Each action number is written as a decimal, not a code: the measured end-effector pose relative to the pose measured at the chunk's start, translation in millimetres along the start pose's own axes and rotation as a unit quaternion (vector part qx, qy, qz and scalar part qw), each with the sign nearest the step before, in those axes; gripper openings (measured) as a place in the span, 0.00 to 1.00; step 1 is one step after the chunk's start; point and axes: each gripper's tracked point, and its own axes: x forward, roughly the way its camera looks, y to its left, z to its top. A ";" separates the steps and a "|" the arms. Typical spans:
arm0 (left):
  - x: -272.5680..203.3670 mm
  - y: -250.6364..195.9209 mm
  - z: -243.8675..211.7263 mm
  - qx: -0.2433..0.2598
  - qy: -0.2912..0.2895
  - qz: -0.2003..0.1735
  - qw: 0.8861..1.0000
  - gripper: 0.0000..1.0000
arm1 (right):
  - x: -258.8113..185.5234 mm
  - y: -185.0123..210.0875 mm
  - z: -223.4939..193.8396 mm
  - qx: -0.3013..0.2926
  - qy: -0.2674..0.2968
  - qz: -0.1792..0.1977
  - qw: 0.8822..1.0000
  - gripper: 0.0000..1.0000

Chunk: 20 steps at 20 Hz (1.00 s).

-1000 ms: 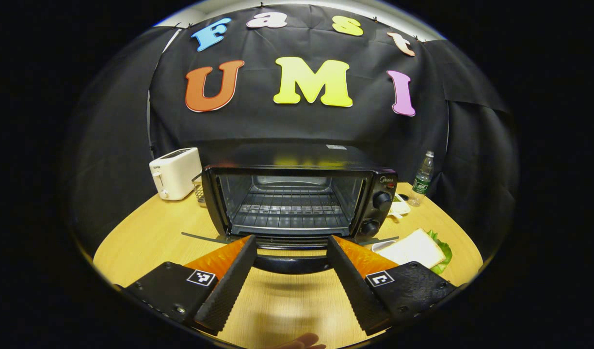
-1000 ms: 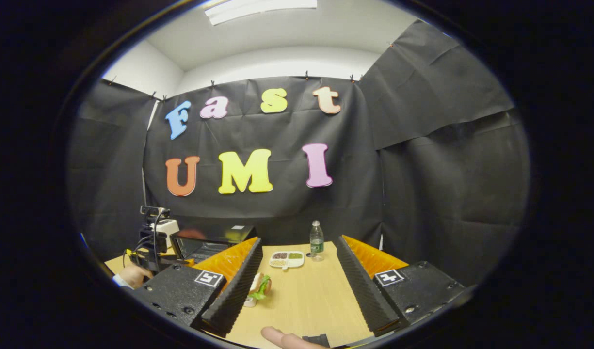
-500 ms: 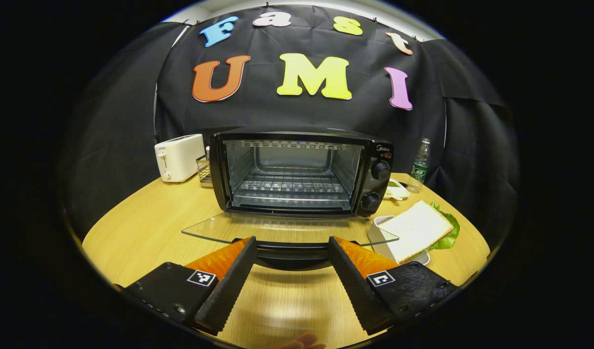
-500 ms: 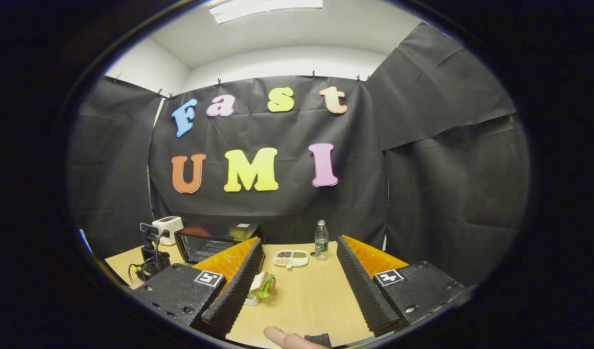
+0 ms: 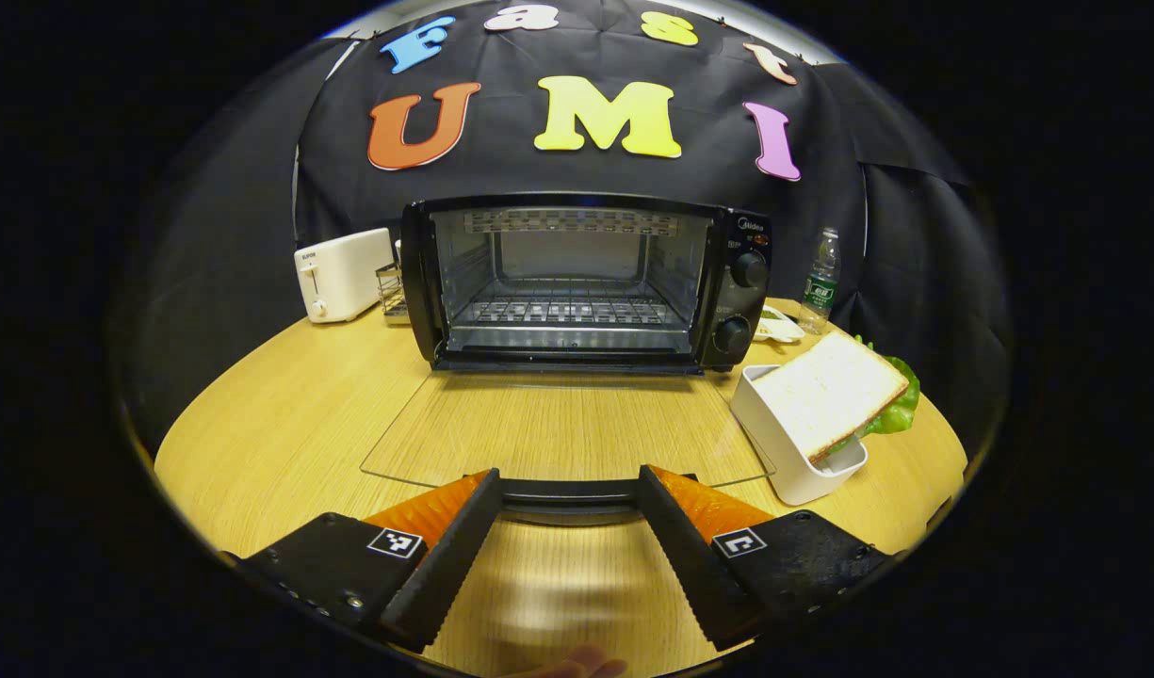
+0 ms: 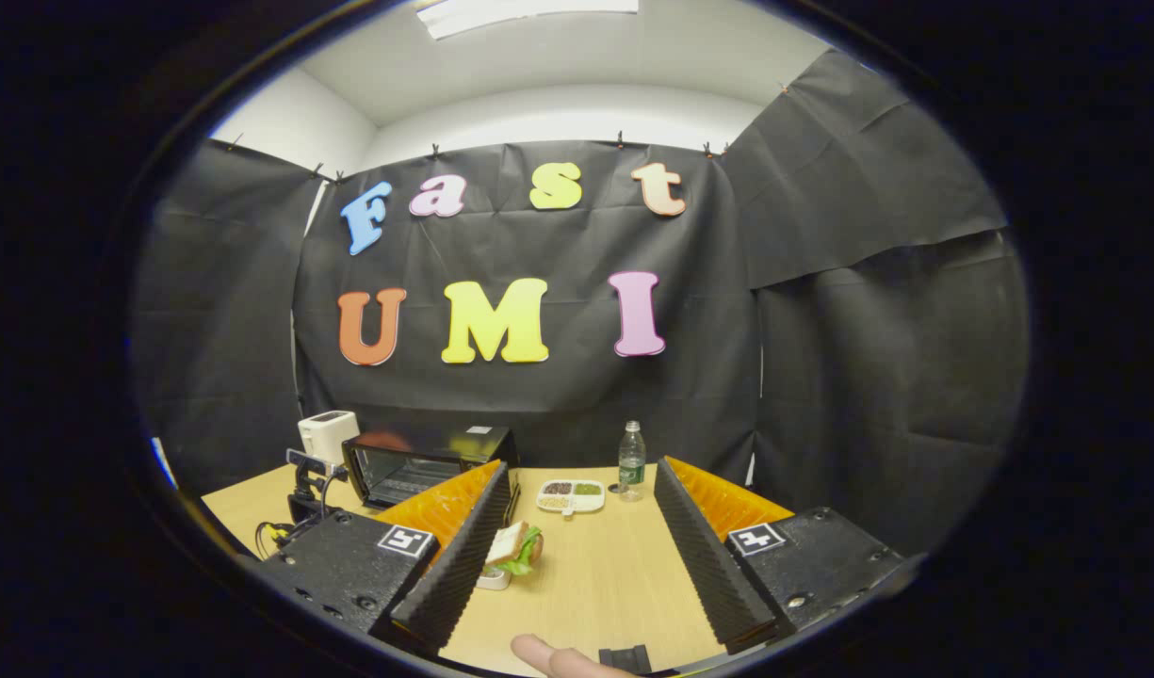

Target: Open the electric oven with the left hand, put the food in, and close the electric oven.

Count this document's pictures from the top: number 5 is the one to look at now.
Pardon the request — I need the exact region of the white rectangular container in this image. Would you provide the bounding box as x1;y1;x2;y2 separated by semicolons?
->
730;363;868;507

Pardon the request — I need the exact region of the small white dish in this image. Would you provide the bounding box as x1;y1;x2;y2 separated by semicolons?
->
754;306;806;345

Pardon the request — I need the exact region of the white toaster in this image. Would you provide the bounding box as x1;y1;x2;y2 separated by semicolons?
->
294;227;396;325

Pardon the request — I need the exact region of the wire utensil holder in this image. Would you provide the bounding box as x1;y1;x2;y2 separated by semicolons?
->
376;240;414;327

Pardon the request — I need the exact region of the clear plastic water bottle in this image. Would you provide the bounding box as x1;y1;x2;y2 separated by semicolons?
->
798;226;842;335

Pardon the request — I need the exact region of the sandwich with lettuce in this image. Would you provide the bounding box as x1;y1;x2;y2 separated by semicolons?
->
754;330;921;465

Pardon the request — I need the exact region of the black electric oven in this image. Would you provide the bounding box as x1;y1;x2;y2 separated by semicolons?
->
360;193;777;526

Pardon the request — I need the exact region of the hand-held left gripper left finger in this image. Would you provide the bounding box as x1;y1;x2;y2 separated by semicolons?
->
237;468;502;653

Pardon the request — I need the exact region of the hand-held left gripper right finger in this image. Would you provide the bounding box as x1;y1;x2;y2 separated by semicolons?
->
638;464;893;653

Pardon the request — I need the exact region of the black backdrop cloth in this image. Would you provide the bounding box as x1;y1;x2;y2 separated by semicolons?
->
115;0;1011;453

